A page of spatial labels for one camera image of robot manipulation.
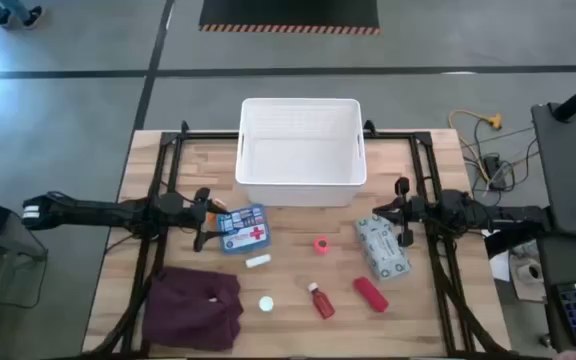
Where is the red oblong case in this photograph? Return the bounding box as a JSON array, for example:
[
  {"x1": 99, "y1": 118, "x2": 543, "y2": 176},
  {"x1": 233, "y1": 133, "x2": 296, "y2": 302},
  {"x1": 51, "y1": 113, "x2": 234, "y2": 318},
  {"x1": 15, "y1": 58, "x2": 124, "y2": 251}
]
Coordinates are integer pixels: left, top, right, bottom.
[{"x1": 351, "y1": 275, "x2": 391, "y2": 314}]

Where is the blue first aid kit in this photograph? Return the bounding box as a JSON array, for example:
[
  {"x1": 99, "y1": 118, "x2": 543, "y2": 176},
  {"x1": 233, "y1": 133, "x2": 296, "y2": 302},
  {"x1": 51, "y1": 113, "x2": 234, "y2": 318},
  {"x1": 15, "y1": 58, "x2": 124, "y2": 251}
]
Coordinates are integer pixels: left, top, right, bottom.
[{"x1": 215, "y1": 202, "x2": 272, "y2": 256}]

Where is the maroon cloth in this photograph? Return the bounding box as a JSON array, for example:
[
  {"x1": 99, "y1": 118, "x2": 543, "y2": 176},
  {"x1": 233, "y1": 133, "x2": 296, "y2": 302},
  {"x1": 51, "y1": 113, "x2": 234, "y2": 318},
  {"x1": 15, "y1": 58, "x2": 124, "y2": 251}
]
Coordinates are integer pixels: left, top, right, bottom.
[{"x1": 140, "y1": 265, "x2": 245, "y2": 353}]

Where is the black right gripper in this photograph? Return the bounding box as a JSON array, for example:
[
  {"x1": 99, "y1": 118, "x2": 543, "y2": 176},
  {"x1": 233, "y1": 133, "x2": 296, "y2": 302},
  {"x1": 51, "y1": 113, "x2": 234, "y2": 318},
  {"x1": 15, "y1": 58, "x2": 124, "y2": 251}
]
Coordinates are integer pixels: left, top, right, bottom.
[{"x1": 372, "y1": 175, "x2": 428, "y2": 248}]

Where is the pink bandage tape roll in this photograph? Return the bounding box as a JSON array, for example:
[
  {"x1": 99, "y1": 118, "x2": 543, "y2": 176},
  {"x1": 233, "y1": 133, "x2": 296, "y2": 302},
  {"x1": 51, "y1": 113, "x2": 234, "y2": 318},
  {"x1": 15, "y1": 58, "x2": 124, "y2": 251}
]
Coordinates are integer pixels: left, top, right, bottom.
[{"x1": 312, "y1": 236, "x2": 332, "y2": 257}]

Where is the red bottle with white cap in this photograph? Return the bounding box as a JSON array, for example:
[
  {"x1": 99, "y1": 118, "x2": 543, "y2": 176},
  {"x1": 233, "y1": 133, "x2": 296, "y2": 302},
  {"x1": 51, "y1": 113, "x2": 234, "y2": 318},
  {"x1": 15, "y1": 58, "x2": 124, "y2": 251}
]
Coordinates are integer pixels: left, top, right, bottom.
[{"x1": 307, "y1": 281, "x2": 337, "y2": 321}]

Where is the orange pill bottle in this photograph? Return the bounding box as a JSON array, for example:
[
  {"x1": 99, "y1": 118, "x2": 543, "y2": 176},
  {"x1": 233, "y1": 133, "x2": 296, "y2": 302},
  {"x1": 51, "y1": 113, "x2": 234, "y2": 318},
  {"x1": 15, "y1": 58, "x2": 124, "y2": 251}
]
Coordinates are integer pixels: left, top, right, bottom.
[{"x1": 206, "y1": 198, "x2": 229, "y2": 226}]

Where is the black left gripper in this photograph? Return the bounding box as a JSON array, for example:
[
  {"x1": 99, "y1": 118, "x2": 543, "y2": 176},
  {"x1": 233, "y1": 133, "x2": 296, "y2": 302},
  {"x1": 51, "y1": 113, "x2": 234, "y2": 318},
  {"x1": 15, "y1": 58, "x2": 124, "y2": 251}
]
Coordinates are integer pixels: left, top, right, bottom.
[{"x1": 160, "y1": 186, "x2": 230, "y2": 254}]

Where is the grey wrapped tissue pack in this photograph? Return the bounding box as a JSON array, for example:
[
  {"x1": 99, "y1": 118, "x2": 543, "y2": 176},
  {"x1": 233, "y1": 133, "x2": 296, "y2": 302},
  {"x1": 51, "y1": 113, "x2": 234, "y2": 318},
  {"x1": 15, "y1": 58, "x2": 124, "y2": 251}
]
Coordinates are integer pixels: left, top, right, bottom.
[{"x1": 353, "y1": 213, "x2": 413, "y2": 281}]

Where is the white paper sheet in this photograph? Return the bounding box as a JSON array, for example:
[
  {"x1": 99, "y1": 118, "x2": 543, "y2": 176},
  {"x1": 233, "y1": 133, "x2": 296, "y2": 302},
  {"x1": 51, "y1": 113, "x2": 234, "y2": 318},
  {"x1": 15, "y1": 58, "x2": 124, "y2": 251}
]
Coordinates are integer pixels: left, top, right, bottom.
[{"x1": 487, "y1": 249, "x2": 512, "y2": 283}]

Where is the yellow extension cable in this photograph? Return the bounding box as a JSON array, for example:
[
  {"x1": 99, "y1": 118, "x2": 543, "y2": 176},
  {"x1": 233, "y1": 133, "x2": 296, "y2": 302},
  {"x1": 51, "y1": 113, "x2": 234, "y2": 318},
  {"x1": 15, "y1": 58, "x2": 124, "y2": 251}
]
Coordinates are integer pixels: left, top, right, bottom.
[{"x1": 447, "y1": 109, "x2": 504, "y2": 184}]

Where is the black metal rig frame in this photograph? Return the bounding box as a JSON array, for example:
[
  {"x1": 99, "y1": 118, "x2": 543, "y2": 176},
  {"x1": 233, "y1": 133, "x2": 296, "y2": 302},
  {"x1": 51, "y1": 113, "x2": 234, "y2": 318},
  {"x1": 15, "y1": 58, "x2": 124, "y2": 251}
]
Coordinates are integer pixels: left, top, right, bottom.
[{"x1": 85, "y1": 118, "x2": 524, "y2": 360}]

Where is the black power strip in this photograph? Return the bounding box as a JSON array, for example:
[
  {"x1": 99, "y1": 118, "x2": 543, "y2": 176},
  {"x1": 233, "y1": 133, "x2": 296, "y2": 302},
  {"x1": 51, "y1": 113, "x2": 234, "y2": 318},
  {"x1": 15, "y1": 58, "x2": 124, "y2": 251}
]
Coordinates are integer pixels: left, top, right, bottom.
[{"x1": 482, "y1": 154, "x2": 508, "y2": 191}]

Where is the white plastic basket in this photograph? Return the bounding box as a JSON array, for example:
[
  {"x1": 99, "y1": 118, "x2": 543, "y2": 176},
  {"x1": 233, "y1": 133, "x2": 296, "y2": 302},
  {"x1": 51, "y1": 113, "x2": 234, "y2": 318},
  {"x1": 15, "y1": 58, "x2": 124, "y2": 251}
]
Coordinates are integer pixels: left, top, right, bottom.
[{"x1": 234, "y1": 97, "x2": 368, "y2": 208}]

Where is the small white tube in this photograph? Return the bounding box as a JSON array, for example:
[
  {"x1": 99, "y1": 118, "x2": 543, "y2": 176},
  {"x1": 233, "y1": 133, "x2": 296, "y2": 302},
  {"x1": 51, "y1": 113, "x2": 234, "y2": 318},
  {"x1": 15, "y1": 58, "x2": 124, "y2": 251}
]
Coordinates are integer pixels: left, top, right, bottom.
[{"x1": 244, "y1": 253, "x2": 273, "y2": 270}]

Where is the black hazard-striped floor mat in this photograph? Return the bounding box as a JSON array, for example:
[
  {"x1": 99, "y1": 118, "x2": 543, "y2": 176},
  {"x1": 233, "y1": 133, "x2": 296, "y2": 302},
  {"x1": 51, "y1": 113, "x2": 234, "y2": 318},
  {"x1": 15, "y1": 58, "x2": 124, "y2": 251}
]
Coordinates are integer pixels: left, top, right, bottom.
[{"x1": 198, "y1": 0, "x2": 382, "y2": 36}]

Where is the person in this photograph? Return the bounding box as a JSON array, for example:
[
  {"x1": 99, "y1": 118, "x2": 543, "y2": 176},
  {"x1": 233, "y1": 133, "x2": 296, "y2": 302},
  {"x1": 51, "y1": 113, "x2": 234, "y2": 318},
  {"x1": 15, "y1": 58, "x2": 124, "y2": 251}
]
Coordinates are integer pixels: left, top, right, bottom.
[{"x1": 0, "y1": 0, "x2": 45, "y2": 30}]

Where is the beige tape roll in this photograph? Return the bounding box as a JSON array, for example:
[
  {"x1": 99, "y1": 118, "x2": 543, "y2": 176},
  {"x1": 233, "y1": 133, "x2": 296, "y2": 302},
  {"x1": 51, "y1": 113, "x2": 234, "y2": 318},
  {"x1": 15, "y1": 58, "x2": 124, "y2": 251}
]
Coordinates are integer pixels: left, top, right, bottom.
[{"x1": 510, "y1": 255, "x2": 545, "y2": 301}]

